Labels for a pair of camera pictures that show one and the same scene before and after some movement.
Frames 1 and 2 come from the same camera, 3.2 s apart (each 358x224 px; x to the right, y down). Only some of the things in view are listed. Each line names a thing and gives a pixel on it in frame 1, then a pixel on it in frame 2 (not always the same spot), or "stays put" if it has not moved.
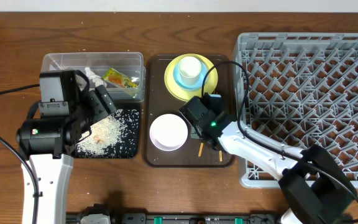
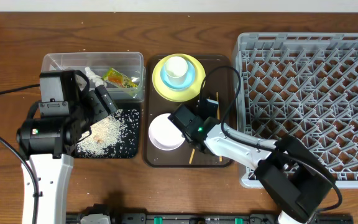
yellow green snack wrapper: (117, 78) stays put
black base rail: (127, 217) stays put
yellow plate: (211, 82) -> (182, 95)
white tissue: (97, 79) stays put
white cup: (189, 68) -> (176, 68)
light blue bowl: (176, 74) -> (188, 81)
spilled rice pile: (116, 136) stays put
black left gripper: (101, 112) stays put
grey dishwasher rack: (301, 90) stays put
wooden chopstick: (199, 153) -> (191, 156)
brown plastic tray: (160, 101) stays put
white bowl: (168, 132) stays put
